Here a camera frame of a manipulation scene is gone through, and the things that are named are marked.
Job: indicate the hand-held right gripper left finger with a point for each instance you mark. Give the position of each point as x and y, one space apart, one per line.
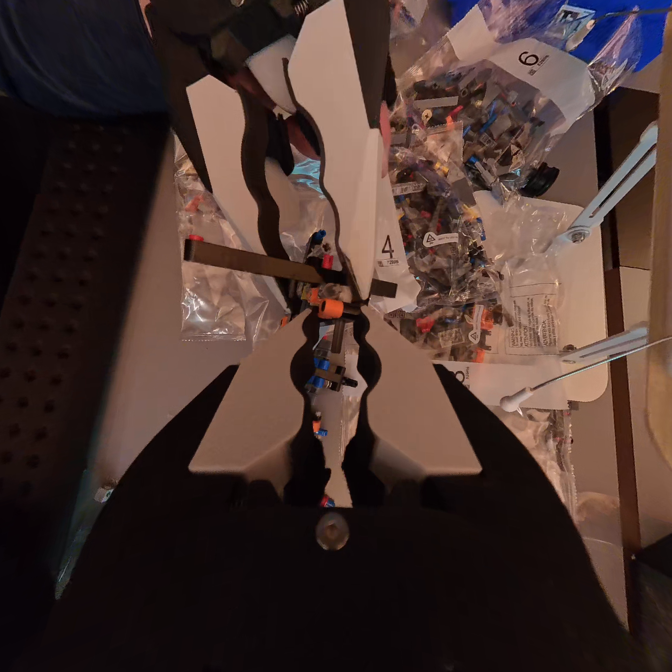
246 420

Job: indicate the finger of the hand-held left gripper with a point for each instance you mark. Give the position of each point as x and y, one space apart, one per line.
220 157
341 105

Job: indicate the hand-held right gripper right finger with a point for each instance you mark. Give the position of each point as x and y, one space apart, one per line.
420 420

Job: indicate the clear bag of grey parts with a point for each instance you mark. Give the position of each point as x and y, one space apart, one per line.
498 120

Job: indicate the black lego tyre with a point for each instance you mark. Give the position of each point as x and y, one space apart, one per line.
540 179

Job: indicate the blue plastic bin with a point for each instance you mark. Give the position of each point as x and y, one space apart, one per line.
624 52

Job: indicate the partly built black lego assembly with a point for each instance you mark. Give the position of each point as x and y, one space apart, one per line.
252 262

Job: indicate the person's left hand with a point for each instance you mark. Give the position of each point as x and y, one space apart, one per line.
304 136

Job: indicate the black perforated board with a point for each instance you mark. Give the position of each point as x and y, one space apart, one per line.
78 315

